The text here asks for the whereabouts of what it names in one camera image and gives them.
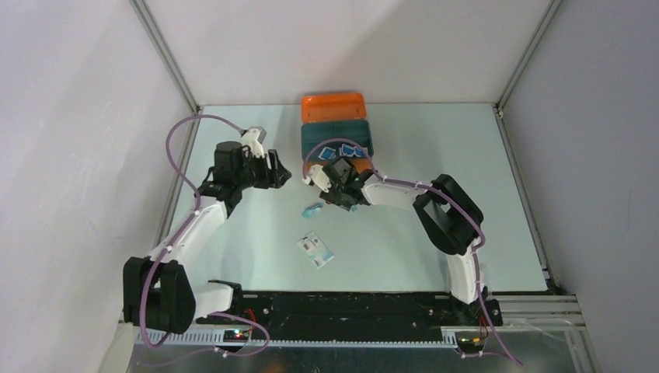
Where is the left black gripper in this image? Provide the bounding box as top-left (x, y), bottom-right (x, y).
top-left (235, 148), bottom-right (291, 190)

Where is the small blue white sachet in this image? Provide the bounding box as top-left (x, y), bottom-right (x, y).
top-left (339, 144), bottom-right (356, 157)

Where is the blue white alcohol pad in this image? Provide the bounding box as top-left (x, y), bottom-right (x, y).
top-left (318, 146), bottom-right (336, 161)

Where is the teal wrapper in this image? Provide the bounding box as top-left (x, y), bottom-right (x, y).
top-left (302, 203), bottom-right (324, 218)

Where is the teal divided tray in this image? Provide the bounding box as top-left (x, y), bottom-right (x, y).
top-left (301, 119), bottom-right (375, 162)

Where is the orange medicine box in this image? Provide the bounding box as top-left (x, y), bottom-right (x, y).
top-left (301, 92), bottom-right (371, 172)

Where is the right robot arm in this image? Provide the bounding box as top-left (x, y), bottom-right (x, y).
top-left (305, 157), bottom-right (485, 325)

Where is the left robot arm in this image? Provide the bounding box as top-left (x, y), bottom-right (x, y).
top-left (123, 141), bottom-right (291, 334)

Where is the long white teal packet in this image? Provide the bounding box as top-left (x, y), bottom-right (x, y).
top-left (297, 232), bottom-right (334, 269)

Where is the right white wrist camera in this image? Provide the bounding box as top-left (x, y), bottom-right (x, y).
top-left (302, 164), bottom-right (332, 193)

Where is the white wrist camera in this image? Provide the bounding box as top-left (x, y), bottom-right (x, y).
top-left (302, 164), bottom-right (332, 193)
top-left (240, 126), bottom-right (267, 159)

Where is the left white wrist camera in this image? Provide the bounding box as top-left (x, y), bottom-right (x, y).
top-left (240, 126), bottom-right (267, 159)

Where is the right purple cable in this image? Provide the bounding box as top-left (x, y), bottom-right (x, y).
top-left (302, 137), bottom-right (524, 368)

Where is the purple cable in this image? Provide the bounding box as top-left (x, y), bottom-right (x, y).
top-left (302, 137), bottom-right (524, 368)
top-left (140, 113), bottom-right (270, 357)

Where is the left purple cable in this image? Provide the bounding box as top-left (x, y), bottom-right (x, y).
top-left (140, 113), bottom-right (270, 357)

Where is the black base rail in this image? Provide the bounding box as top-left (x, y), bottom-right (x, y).
top-left (195, 291), bottom-right (503, 343)

